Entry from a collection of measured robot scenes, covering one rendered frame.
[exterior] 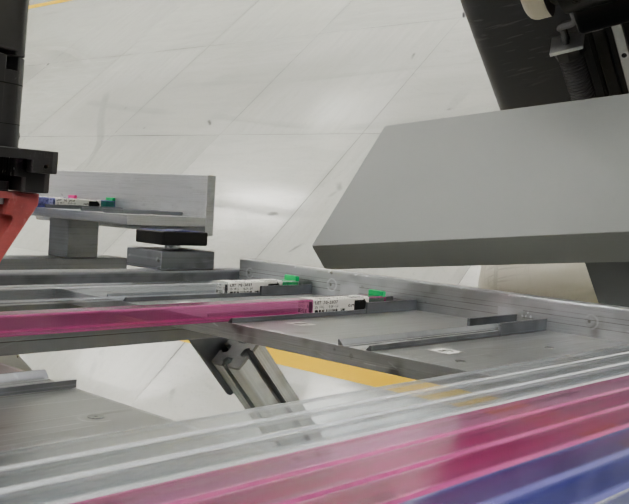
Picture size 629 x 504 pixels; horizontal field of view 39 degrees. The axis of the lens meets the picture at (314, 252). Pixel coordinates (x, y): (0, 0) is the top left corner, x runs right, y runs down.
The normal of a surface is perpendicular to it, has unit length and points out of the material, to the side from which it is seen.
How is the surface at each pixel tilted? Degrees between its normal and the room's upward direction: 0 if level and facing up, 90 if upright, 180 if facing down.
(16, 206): 107
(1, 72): 97
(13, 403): 43
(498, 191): 0
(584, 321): 47
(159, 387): 0
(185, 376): 0
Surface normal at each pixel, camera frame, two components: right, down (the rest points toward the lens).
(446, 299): -0.68, 0.00
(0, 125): 0.82, 0.13
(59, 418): 0.07, -1.00
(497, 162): -0.41, -0.73
